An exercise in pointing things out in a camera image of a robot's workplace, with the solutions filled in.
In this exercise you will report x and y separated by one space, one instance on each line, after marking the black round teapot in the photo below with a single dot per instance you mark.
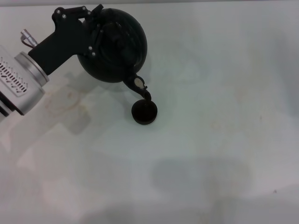
121 53

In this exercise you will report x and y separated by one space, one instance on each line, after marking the small dark teacup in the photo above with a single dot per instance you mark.
144 113

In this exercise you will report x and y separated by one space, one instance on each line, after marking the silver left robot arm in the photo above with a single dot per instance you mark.
18 81

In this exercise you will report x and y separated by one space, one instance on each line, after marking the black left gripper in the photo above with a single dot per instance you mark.
65 42

